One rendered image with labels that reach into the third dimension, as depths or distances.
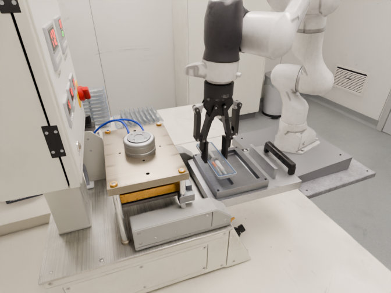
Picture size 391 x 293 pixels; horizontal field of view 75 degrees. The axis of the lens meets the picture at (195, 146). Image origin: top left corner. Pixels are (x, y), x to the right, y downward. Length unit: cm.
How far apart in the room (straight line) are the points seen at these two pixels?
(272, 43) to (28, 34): 45
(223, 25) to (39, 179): 46
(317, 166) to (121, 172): 88
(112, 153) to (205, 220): 29
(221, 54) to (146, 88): 263
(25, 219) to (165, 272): 55
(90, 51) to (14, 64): 260
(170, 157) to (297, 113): 72
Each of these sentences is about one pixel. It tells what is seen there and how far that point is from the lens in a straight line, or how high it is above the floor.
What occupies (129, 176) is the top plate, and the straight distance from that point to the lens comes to 59.
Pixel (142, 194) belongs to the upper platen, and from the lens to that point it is 63.
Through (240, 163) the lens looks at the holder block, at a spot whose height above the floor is 98.
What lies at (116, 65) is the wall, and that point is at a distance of 308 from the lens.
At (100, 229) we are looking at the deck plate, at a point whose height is 93.
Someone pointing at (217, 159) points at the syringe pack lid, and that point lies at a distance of 75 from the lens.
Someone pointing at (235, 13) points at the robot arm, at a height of 142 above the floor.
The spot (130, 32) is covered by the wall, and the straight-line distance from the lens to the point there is 304.
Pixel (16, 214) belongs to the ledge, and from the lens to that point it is 112.
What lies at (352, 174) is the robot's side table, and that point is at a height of 75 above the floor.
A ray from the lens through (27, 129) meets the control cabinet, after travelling 47.
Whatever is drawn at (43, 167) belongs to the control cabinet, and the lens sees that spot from 50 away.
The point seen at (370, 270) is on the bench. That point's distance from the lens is 100.
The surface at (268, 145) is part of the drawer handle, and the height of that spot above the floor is 101.
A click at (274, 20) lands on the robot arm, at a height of 141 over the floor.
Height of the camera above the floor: 146
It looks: 31 degrees down
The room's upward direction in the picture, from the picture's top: straight up
